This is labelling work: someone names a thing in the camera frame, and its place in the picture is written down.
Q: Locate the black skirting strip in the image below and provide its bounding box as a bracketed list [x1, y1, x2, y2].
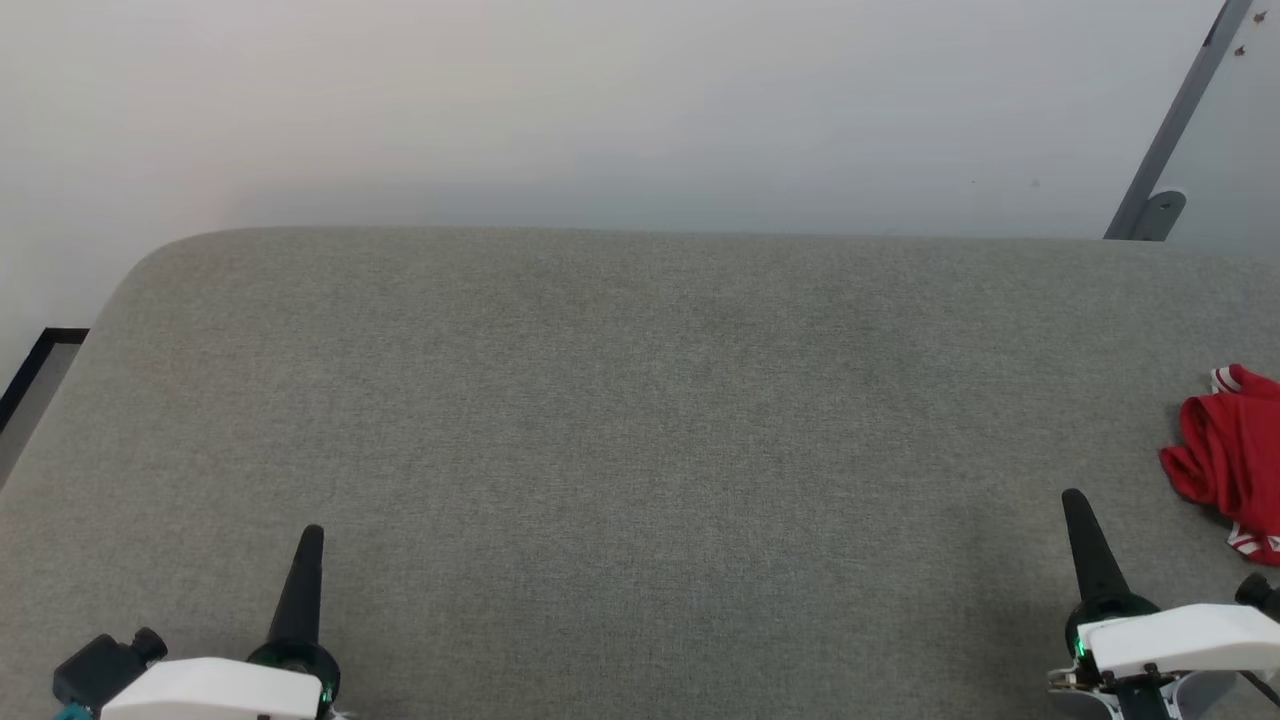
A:
[0, 326, 92, 433]

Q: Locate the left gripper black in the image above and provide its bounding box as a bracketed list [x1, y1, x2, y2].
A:
[246, 525, 343, 720]

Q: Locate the grey slanted metal pole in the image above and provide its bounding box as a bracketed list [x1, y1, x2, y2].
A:
[1102, 0, 1257, 242]

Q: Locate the grey fabric sofa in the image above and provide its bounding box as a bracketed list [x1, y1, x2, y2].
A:
[0, 226, 1280, 720]

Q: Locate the red white jersey shirt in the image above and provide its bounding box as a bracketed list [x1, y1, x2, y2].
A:
[1159, 363, 1280, 569]

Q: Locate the grey metal pole bracket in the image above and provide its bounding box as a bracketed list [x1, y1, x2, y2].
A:
[1134, 189, 1189, 242]

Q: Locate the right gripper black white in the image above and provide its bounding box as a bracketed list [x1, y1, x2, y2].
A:
[1046, 488, 1280, 720]

